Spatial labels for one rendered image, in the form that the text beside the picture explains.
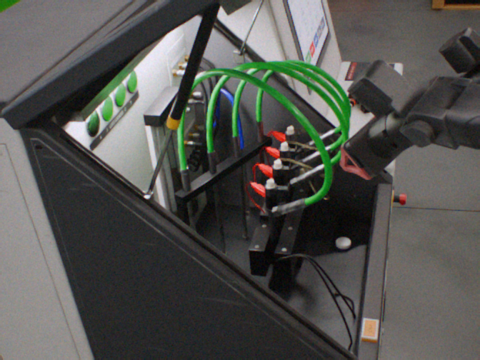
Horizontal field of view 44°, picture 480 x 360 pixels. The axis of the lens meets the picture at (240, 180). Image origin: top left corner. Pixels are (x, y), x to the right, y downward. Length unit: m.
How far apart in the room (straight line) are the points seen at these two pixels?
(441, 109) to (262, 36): 0.86
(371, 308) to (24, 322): 0.72
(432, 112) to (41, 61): 0.68
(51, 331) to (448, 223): 2.20
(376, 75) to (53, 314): 0.81
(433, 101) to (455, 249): 2.21
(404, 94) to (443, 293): 1.96
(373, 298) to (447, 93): 0.64
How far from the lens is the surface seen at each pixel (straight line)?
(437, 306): 2.66
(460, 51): 1.21
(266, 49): 1.56
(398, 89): 0.82
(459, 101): 0.76
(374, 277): 1.36
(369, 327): 1.24
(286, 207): 1.20
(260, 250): 1.38
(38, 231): 1.13
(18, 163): 1.05
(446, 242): 2.98
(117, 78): 1.15
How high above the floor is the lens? 1.88
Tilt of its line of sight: 34 degrees down
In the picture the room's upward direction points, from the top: 5 degrees counter-clockwise
